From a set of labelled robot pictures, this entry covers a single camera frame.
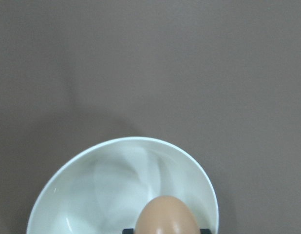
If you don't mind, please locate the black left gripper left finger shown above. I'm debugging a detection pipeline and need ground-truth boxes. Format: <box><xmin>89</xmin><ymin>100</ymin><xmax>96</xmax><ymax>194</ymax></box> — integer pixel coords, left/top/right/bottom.
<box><xmin>123</xmin><ymin>228</ymin><xmax>134</xmax><ymax>234</ymax></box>

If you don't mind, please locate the brown egg from bowl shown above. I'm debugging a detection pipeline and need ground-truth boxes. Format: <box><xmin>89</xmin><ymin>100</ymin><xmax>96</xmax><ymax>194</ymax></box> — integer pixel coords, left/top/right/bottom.
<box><xmin>134</xmin><ymin>195</ymin><xmax>200</xmax><ymax>234</ymax></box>

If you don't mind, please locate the white ceramic bowl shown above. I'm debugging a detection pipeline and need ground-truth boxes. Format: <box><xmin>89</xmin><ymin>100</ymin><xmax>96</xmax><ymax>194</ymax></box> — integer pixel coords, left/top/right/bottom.
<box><xmin>26</xmin><ymin>136</ymin><xmax>219</xmax><ymax>234</ymax></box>

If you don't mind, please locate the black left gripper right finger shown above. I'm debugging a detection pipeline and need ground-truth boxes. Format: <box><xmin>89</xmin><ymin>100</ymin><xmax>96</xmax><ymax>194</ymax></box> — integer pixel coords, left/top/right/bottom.
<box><xmin>200</xmin><ymin>229</ymin><xmax>211</xmax><ymax>234</ymax></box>

